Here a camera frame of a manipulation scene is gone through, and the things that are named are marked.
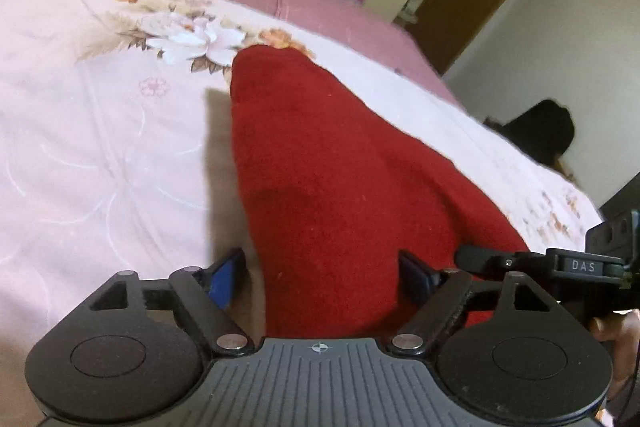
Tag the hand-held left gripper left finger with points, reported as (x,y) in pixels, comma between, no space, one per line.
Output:
(225,279)

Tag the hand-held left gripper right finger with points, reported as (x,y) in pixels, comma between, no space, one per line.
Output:
(412,279)

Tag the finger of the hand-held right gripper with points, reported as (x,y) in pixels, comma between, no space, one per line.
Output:
(485,259)

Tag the red towel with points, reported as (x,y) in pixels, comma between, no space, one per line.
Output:
(340,187)

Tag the person's right hand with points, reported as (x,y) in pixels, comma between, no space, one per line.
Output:
(622,347)

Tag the pink floral quilt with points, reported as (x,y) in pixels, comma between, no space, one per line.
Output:
(100,132)

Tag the pink bedsheet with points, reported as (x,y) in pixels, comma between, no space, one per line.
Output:
(325,14)

